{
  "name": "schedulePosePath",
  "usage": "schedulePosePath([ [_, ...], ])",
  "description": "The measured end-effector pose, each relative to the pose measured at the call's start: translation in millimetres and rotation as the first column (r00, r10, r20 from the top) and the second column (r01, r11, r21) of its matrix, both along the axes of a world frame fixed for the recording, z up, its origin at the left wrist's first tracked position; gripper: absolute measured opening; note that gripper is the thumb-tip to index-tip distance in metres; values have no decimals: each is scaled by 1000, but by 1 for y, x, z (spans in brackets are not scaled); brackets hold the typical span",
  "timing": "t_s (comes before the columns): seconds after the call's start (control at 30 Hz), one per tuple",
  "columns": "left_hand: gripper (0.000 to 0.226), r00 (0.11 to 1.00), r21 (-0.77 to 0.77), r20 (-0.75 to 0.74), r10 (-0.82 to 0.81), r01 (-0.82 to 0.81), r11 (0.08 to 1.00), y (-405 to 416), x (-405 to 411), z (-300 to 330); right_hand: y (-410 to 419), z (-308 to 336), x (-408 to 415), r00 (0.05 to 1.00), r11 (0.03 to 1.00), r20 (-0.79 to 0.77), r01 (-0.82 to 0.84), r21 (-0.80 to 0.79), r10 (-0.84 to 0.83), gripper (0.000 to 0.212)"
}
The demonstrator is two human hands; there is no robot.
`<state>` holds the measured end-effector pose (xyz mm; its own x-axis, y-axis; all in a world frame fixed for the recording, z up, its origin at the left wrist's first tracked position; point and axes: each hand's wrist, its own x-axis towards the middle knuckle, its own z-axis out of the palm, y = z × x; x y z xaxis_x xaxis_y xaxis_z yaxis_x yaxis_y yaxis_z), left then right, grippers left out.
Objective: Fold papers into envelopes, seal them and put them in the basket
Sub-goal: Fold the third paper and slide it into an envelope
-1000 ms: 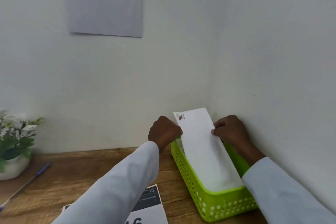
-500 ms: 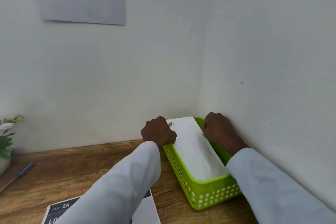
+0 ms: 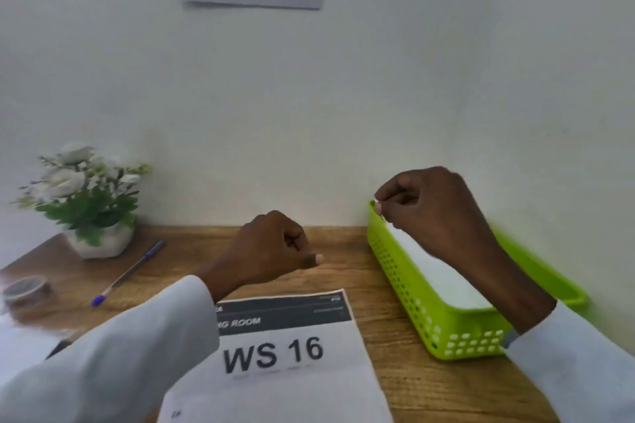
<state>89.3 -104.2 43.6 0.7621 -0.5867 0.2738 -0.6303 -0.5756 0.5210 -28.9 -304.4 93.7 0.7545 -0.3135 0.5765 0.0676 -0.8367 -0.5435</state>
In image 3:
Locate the person's left hand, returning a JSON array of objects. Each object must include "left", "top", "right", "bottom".
[{"left": 196, "top": 210, "right": 325, "bottom": 303}]

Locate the person's right hand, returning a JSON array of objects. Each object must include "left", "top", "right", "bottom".
[{"left": 372, "top": 166, "right": 497, "bottom": 266}]

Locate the long white envelope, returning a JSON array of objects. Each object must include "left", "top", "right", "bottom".
[{"left": 389, "top": 224, "right": 495, "bottom": 312}]

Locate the green plastic basket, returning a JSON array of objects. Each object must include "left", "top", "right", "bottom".
[{"left": 366, "top": 199, "right": 591, "bottom": 362}]

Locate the stack of printed papers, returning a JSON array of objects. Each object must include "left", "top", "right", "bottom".
[{"left": 157, "top": 288, "right": 394, "bottom": 423}]

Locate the patterned tape roll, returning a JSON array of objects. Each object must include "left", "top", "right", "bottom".
[{"left": 2, "top": 275, "right": 54, "bottom": 309}]

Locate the plastic-wrapped white envelope pack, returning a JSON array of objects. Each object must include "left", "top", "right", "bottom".
[{"left": 0, "top": 313, "right": 80, "bottom": 389}]

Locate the person's left forearm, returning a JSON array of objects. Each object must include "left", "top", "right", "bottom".
[{"left": 0, "top": 274, "right": 221, "bottom": 423}]

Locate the person's right forearm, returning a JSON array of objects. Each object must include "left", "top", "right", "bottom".
[{"left": 461, "top": 229, "right": 635, "bottom": 423}]

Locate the blue ballpoint pen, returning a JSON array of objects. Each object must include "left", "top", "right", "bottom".
[{"left": 91, "top": 239, "right": 167, "bottom": 308}]

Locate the potted white flower plant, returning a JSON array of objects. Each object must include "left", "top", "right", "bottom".
[{"left": 13, "top": 141, "right": 152, "bottom": 260}]

